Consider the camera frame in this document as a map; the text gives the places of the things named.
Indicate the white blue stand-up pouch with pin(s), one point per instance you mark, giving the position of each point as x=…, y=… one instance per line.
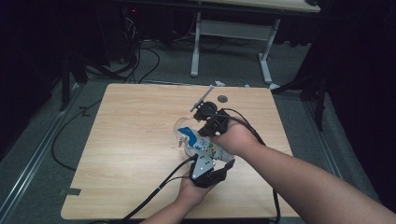
x=202, y=144

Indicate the grey tape strip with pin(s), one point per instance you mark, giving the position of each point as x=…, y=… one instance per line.
x=71, y=191

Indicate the person's left hand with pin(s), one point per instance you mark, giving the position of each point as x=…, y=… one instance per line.
x=193, y=194

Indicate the dark curtain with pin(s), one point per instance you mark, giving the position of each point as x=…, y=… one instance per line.
x=364, y=93
x=28, y=62

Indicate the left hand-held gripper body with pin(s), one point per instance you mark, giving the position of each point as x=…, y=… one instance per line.
x=202, y=174

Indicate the black computer tower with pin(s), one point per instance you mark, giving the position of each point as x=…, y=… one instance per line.
x=129, y=34

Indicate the white plug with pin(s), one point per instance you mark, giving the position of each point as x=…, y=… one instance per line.
x=219, y=83

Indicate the black metal stand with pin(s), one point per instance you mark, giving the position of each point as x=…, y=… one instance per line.
x=65, y=84
x=320, y=102

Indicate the person's right hand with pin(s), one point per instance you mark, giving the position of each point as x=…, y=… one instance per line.
x=238, y=140

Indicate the metal floor rail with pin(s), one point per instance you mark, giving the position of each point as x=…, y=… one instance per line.
x=323, y=140
x=37, y=157

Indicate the round grey table grommet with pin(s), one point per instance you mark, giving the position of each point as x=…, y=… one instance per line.
x=222, y=99

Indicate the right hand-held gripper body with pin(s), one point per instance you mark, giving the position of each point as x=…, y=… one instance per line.
x=214, y=116

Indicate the desk with grey metal legs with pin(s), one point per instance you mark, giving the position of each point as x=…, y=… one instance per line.
x=232, y=29

